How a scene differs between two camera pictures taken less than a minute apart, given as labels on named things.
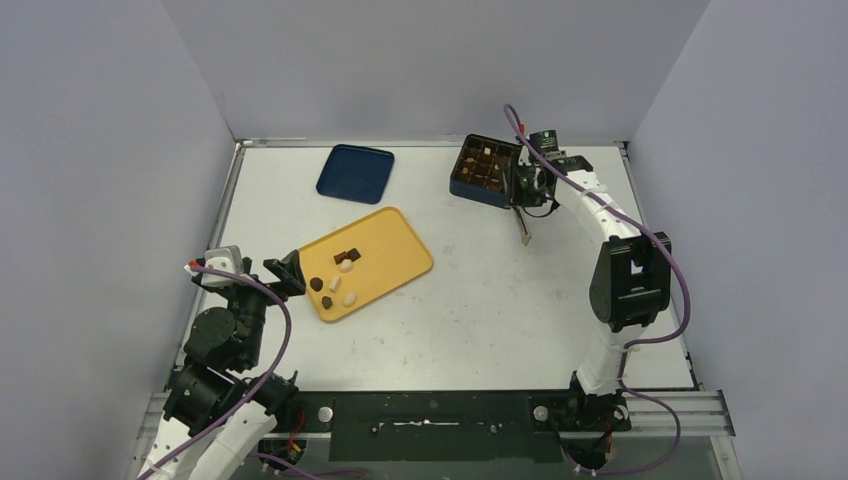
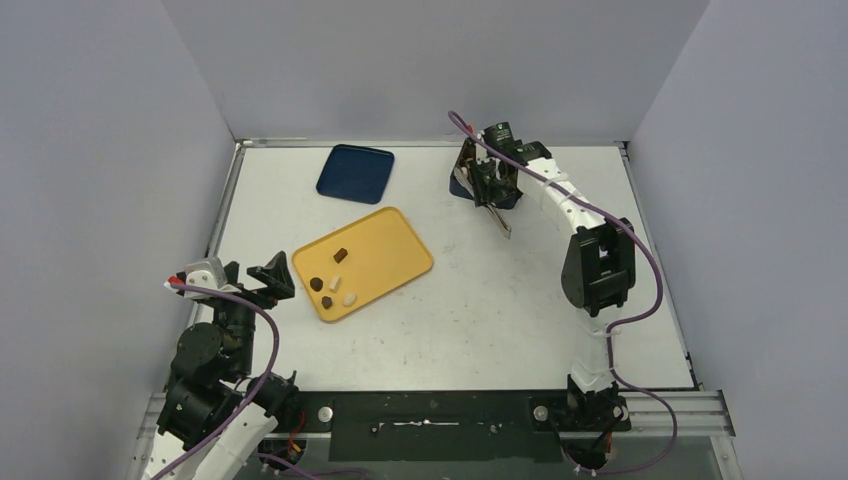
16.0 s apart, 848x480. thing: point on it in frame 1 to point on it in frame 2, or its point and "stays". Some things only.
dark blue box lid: [355, 173] stays
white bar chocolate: [335, 283] stays
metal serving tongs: [526, 237] to [491, 209]
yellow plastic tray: [357, 266] stays
